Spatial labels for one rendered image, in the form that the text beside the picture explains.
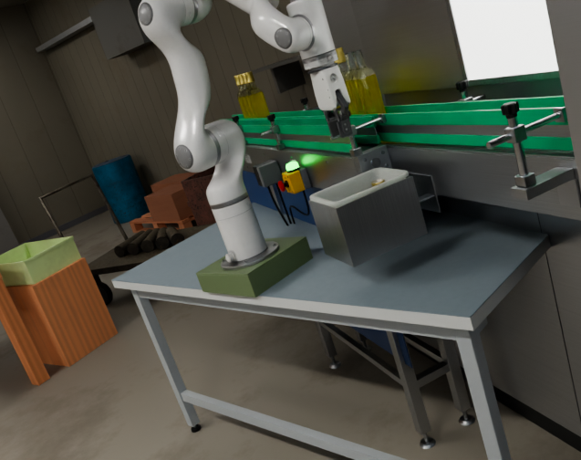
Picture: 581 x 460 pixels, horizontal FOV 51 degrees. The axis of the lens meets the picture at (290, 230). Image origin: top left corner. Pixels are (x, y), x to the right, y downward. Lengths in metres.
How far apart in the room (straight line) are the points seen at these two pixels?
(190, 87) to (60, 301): 2.46
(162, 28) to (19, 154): 7.28
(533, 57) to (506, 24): 0.10
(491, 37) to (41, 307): 3.08
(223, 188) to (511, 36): 0.86
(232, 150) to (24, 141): 7.24
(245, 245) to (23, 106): 7.38
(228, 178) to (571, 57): 1.15
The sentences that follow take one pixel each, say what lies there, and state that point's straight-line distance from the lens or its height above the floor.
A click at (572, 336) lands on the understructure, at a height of 0.46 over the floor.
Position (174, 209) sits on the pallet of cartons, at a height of 0.26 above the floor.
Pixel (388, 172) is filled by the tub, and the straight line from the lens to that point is 1.63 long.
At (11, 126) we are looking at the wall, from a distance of 8.94.
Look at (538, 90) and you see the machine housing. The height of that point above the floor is 1.12.
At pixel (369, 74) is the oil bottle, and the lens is 1.82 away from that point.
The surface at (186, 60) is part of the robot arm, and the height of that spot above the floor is 1.43.
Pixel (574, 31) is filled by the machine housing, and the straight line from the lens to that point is 0.89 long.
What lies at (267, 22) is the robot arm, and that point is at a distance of 1.46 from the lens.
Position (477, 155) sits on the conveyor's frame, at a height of 1.04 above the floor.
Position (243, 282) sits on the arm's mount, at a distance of 1.79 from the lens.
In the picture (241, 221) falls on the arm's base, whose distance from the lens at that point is 1.82.
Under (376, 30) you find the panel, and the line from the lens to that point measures 1.96.
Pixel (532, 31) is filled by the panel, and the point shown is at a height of 1.25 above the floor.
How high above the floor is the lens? 1.38
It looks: 16 degrees down
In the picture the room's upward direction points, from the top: 18 degrees counter-clockwise
